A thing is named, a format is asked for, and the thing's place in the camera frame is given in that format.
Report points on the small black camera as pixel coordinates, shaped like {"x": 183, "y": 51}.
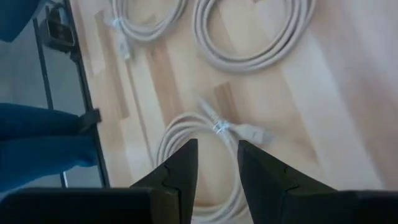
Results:
{"x": 59, "y": 31}

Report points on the person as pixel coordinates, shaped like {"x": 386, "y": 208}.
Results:
{"x": 37, "y": 140}

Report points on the black aluminium table frame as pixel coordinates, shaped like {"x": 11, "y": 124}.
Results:
{"x": 83, "y": 77}

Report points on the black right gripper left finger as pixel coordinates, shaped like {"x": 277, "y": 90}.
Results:
{"x": 177, "y": 186}

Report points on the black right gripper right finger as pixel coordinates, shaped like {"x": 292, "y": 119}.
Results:
{"x": 270, "y": 193}

